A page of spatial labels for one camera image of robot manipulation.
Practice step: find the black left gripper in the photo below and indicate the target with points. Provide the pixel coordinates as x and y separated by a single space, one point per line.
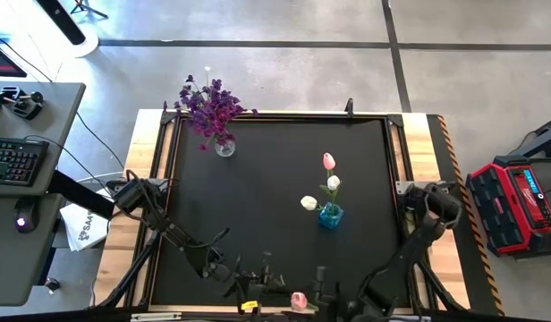
255 288

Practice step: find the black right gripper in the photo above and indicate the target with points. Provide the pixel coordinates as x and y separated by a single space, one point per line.
347 308

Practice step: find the pink artificial tulip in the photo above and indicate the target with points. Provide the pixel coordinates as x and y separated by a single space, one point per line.
328 161
299 300

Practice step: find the blue cut glass vase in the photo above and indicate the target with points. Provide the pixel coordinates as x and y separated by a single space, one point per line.
331 217

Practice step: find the white artificial tulip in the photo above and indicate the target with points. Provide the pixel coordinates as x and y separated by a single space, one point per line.
333 182
308 202

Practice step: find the dense purple flower bunch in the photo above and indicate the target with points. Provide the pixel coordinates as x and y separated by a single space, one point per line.
231 105
217 85

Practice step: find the sparse purple flower sprig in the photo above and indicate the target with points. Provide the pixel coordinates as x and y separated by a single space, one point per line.
189 78

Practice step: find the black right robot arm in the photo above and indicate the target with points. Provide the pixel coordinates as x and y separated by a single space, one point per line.
409 255

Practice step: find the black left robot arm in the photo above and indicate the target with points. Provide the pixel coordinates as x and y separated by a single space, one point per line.
168 228

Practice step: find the clear glass vase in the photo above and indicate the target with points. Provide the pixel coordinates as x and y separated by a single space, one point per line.
225 147

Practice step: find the black mat with hazard stripes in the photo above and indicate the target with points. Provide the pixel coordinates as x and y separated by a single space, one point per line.
434 129

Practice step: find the wooden workbench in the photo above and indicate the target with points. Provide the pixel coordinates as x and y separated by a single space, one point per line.
141 143

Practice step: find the white printed paper bag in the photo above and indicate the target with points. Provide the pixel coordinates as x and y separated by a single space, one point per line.
85 228

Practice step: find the black desk support bar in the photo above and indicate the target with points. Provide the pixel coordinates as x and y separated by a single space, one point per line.
78 193

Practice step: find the black round knob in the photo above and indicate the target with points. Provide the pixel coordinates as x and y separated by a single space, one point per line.
52 284

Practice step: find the black stand leg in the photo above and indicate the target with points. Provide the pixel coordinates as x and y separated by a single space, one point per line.
544 136

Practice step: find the grey desk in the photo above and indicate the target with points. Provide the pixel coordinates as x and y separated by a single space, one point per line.
16 268

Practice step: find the black computer mouse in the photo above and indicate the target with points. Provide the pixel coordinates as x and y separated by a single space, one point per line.
26 210

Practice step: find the backlit black keyboard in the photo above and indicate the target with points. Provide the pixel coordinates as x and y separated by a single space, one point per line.
16 161

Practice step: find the white stand with black panel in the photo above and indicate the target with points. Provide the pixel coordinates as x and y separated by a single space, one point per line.
85 44

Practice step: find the black desk clamp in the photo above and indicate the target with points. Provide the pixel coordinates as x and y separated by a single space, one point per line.
22 107

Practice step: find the black floor tripod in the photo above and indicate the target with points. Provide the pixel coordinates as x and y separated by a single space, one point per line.
83 4

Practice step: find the dark laptop screen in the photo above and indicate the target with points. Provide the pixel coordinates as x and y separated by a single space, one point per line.
0 62

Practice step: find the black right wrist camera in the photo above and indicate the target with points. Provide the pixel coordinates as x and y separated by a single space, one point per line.
320 281

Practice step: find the silver metal bracket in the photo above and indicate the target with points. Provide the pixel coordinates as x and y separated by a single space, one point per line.
405 319
155 317

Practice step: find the black frame strut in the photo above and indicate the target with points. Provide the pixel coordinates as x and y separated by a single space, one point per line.
132 273
441 286

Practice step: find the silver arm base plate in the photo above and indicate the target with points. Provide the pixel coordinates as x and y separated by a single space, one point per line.
403 187

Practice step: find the black aluminium table frame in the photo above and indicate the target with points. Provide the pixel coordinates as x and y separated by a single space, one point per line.
302 116

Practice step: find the black camera clamp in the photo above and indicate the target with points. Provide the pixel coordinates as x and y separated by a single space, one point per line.
349 107

